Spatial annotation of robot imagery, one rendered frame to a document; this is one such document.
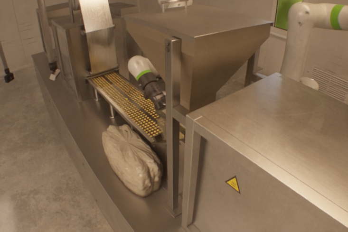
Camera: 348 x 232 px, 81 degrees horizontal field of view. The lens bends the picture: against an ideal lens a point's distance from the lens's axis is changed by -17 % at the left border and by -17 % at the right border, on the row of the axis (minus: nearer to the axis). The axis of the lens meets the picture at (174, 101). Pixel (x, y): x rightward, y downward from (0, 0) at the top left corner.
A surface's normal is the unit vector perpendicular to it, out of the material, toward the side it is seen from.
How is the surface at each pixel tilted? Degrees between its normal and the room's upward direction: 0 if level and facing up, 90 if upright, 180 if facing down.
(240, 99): 0
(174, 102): 90
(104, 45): 90
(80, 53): 90
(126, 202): 0
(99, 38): 90
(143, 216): 0
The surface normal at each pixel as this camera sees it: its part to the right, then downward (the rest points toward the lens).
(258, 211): -0.79, 0.32
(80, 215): 0.00, -0.85
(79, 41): 0.62, 0.41
